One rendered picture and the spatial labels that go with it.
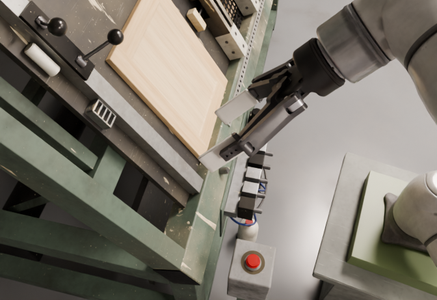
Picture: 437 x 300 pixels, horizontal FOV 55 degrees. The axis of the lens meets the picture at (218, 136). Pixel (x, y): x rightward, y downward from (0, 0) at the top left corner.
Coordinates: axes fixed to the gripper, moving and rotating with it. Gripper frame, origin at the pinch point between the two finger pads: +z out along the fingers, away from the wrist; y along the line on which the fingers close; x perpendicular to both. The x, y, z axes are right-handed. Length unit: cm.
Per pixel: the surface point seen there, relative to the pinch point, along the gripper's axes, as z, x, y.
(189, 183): 44, -24, 46
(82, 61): 29.6, 22.8, 31.7
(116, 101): 35, 10, 37
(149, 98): 36, 3, 51
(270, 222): 75, -98, 115
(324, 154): 43, -105, 159
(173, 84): 34, 0, 64
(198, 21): 23, 7, 90
